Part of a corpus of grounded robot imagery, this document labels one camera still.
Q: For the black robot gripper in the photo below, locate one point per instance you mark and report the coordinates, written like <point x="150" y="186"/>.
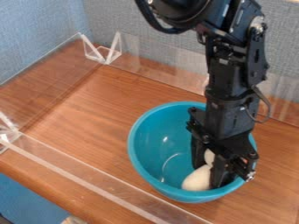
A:
<point x="221" y="128"/>

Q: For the white brown toy mushroom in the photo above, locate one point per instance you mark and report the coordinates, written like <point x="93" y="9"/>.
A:
<point x="198" y="181"/>

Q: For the blue plastic bowl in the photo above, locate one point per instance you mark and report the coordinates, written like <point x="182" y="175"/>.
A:
<point x="161" y="153"/>

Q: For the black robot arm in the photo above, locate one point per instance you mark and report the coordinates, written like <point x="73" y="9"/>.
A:
<point x="232" y="29"/>

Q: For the clear acrylic back barrier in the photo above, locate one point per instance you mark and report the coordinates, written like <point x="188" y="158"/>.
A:
<point x="182" y="68"/>

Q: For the clear acrylic barrier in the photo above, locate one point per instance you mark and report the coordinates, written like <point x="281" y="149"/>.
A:
<point x="96" y="180"/>
<point x="182" y="68"/>
<point x="45" y="82"/>

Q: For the clear acrylic front barrier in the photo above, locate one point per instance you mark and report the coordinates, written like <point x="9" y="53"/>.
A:
<point x="96" y="180"/>

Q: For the clear acrylic left barrier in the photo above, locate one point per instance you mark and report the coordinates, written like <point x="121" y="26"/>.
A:
<point x="45" y="82"/>

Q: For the clear acrylic corner bracket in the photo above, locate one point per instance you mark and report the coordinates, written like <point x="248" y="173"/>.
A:
<point x="102" y="54"/>

